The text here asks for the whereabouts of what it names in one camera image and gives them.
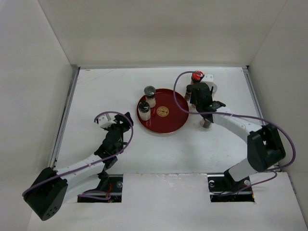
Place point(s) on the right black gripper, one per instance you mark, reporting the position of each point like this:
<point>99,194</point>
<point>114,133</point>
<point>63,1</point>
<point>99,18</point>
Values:
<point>193,100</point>

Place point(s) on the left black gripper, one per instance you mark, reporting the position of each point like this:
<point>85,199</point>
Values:
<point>125,124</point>

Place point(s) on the small black cap spice bottle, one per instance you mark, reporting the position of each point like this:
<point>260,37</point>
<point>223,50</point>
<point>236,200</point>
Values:
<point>188,92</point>

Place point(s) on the black knob cap salt bottle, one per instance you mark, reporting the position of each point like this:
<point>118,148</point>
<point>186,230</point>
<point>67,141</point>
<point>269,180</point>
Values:
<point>144,111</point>

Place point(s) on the red lid chili sauce jar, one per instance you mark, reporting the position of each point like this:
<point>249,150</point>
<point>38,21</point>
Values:
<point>196,77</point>

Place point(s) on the clear cap salt grinder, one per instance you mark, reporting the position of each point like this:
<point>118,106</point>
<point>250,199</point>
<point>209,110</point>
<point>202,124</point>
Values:
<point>149,93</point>

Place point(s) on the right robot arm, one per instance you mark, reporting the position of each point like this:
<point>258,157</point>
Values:
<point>264,145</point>

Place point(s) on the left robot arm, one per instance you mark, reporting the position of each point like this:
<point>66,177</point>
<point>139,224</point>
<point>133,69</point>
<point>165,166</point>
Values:
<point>51,188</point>

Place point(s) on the tall silver lid jar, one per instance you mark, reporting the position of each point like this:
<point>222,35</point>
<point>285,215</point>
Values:
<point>214,87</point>

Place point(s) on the white blue lid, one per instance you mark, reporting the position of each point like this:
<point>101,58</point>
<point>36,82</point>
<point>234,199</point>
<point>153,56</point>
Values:
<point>205,123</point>

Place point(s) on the red round tray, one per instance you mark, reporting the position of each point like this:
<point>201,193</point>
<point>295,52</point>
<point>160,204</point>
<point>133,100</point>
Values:
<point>167,116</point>

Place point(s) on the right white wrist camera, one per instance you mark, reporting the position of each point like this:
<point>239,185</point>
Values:
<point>208,78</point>

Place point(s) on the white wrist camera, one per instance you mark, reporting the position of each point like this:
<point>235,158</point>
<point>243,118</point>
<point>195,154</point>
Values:
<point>208,78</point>
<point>104,121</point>

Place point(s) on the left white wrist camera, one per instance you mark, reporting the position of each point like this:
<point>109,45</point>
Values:
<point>104,121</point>

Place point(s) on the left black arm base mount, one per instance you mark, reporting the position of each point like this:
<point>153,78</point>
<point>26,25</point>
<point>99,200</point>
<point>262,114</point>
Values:
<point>108,190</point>

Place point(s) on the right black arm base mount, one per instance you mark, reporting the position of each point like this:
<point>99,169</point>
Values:
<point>223,189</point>

